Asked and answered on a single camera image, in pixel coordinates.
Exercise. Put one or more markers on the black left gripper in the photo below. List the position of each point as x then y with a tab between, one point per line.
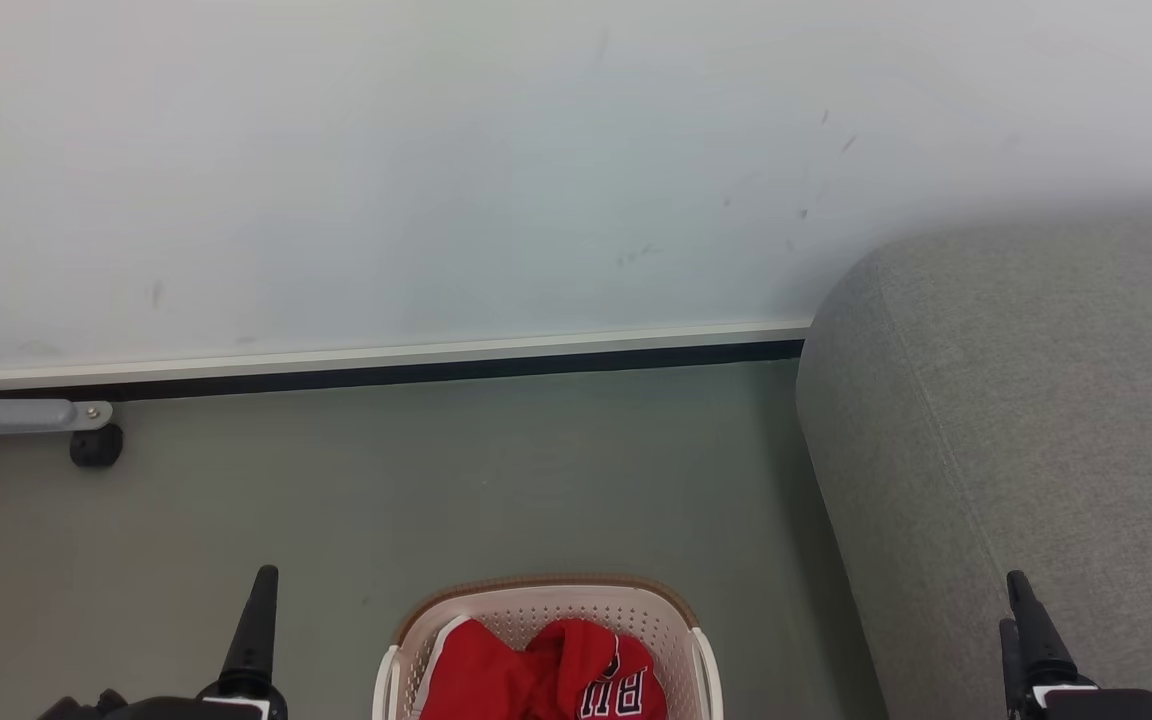
186	708

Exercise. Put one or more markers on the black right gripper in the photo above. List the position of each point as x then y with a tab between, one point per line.
1106	706

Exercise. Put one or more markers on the red jersey garment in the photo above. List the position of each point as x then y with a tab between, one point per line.
496	680

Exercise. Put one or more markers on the grey fabric sofa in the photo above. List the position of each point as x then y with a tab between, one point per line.
1036	400

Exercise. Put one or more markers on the black castor wheel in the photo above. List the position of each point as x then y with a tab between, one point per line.
96	446

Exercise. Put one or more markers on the cream perforated laundry basket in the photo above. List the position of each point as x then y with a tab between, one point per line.
536	606

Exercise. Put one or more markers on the white and black skirting board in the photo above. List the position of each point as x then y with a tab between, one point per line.
386	362

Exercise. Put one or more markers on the grey metal stand leg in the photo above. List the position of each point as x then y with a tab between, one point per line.
6	415

